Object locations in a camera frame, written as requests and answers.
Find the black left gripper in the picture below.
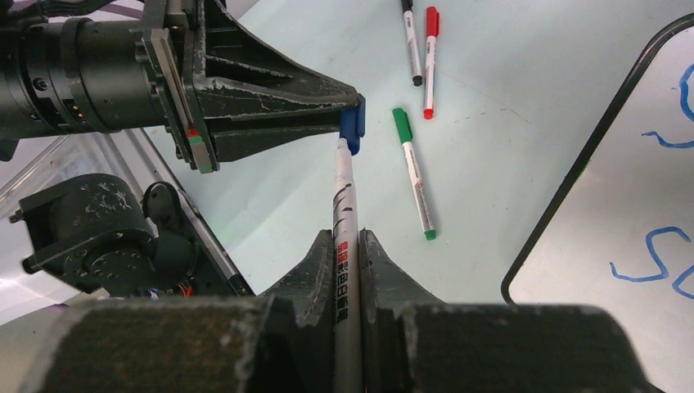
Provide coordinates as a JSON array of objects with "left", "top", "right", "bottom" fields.
[{"left": 1, "top": 1, "right": 219, "bottom": 174}]

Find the blue marker cap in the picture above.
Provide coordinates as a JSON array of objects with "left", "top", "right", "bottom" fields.
[{"left": 339, "top": 94, "right": 366, "bottom": 156}]

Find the small black framed whiteboard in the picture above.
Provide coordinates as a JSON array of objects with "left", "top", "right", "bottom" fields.
[{"left": 501, "top": 15, "right": 693, "bottom": 392}]

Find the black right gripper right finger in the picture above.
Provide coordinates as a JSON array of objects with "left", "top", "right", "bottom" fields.
[{"left": 358, "top": 229, "right": 443, "bottom": 392}]

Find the green capped whiteboard marker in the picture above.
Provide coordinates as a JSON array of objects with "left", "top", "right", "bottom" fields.
[{"left": 391, "top": 107, "right": 437, "bottom": 241}]

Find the black capped whiteboard marker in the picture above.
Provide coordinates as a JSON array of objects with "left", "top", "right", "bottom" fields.
[{"left": 400, "top": 0, "right": 423, "bottom": 87}]

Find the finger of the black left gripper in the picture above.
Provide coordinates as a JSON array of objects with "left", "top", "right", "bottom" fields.
[
  {"left": 206, "top": 111, "right": 341, "bottom": 162},
  {"left": 185, "top": 1, "right": 360, "bottom": 117}
]

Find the red capped whiteboard marker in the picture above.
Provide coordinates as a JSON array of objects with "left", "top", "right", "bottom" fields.
[{"left": 423, "top": 7, "right": 440, "bottom": 120}]

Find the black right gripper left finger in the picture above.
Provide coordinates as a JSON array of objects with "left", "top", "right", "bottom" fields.
[{"left": 263, "top": 229, "right": 335, "bottom": 392}]

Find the blue whiteboard marker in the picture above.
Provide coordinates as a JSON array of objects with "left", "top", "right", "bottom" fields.
[{"left": 332, "top": 138, "right": 364, "bottom": 392}]

